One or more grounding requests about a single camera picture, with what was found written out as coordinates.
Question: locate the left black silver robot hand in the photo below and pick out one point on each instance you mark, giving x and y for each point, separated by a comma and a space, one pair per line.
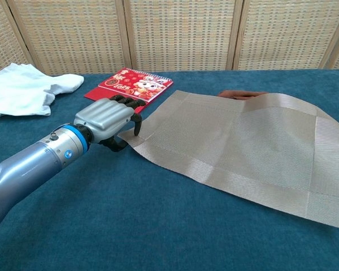
107, 115

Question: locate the silver woven placemat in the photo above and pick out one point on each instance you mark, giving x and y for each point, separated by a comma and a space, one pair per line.
243, 149

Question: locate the red desk calendar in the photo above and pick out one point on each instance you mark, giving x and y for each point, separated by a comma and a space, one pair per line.
135, 84

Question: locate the white crumpled cloth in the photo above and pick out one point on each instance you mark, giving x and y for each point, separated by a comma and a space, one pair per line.
22, 90

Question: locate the bamboo folding screen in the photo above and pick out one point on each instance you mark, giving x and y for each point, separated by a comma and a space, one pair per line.
180, 34

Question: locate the teal table carpet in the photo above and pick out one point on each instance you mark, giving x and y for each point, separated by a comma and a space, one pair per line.
130, 226

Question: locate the brown cloth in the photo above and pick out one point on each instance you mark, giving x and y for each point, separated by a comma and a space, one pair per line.
234, 94

